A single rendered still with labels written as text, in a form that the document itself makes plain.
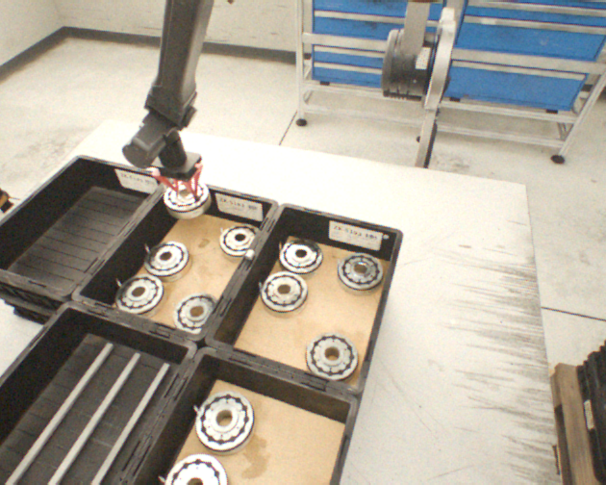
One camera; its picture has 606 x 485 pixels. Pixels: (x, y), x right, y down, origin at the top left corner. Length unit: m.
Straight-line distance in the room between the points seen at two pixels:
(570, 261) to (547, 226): 0.24
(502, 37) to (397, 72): 1.59
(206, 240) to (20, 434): 0.54
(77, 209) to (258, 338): 0.66
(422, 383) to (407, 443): 0.14
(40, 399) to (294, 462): 0.50
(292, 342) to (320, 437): 0.19
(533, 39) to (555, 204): 0.88
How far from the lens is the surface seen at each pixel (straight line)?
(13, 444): 0.97
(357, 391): 0.74
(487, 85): 2.74
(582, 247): 2.54
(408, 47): 1.08
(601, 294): 2.37
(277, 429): 0.82
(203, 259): 1.04
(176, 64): 0.68
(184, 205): 0.98
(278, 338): 0.89
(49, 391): 0.98
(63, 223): 1.27
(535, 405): 1.09
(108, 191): 1.31
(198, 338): 0.80
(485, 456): 1.00
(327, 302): 0.93
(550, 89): 2.80
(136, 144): 0.82
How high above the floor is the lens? 1.61
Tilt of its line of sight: 49 degrees down
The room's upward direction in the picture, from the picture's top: 1 degrees counter-clockwise
